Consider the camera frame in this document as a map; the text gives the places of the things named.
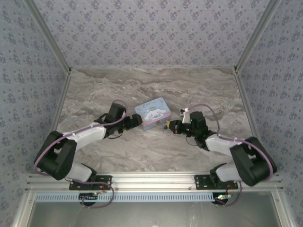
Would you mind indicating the pastel cartoon tin box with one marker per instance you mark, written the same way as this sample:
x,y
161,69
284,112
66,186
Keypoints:
x,y
151,113

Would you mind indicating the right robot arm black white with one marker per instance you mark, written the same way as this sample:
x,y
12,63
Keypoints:
x,y
246,163

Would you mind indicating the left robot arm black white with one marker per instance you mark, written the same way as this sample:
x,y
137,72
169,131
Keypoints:
x,y
59,153

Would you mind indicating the small black circuit board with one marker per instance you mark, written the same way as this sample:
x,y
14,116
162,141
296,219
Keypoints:
x,y
221,198
88,196

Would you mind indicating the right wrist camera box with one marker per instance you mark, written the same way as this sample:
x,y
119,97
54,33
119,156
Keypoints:
x,y
185,114

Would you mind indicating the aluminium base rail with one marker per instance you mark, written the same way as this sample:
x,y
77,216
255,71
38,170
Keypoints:
x,y
154,180

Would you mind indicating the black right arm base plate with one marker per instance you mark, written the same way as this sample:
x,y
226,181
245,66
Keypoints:
x,y
201,183

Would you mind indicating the aluminium side rail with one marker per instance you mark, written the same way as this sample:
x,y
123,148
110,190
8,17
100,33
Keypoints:
x,y
246,101
61,101

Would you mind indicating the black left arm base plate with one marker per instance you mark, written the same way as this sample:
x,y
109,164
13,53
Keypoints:
x,y
104,183

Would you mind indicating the aluminium frame post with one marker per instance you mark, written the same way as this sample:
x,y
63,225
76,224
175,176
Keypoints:
x,y
50,35
255,35

